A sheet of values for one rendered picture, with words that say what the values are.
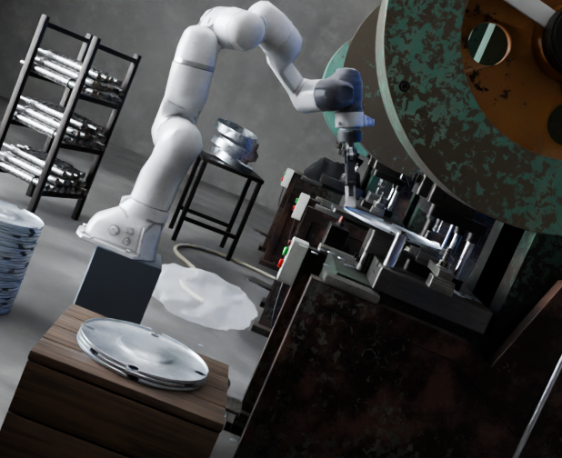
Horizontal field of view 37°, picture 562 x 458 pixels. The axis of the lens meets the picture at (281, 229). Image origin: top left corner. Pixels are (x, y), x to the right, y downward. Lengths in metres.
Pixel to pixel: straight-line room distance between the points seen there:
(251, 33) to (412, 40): 0.55
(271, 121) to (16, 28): 2.83
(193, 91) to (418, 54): 0.67
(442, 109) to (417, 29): 0.17
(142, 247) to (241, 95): 6.68
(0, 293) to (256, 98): 6.30
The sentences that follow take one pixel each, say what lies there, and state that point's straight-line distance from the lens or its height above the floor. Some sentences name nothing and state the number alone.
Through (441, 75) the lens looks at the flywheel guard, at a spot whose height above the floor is 1.15.
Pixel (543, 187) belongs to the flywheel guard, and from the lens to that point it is 1.84.
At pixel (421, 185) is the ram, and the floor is 0.92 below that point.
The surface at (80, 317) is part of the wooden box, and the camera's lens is 1.95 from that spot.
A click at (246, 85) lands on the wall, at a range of 8.85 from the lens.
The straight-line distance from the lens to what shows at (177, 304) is 3.49.
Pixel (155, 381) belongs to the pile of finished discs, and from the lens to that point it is 1.70.
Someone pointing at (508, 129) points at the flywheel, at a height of 1.11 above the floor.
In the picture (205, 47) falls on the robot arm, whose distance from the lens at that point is 2.20.
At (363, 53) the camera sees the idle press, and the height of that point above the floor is 1.32.
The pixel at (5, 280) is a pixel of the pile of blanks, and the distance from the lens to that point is 2.80.
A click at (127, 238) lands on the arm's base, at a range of 2.23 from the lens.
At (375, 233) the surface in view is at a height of 0.76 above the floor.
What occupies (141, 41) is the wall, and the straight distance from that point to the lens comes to 9.01.
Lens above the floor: 0.94
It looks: 7 degrees down
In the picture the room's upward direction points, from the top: 23 degrees clockwise
